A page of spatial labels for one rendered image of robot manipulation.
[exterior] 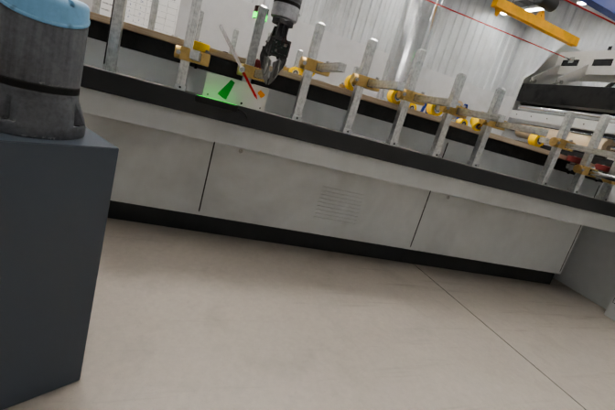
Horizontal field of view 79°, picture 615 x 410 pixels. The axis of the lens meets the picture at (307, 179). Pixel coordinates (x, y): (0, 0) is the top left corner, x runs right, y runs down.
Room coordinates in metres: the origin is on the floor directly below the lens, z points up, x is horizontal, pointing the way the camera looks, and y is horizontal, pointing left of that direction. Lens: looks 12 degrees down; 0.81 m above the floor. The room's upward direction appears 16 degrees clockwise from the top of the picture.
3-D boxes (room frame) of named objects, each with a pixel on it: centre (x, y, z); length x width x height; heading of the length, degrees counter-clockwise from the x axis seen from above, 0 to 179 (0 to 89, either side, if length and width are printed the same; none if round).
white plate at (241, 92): (1.57, 0.38, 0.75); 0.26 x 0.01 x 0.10; 108
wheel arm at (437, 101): (1.79, -0.41, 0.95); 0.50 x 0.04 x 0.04; 18
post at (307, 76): (1.68, 0.13, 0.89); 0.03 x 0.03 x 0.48; 18
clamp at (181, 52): (1.53, 0.58, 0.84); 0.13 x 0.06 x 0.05; 108
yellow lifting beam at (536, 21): (5.69, -2.49, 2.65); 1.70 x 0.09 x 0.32; 114
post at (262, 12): (1.60, 0.36, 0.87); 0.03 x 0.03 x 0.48; 18
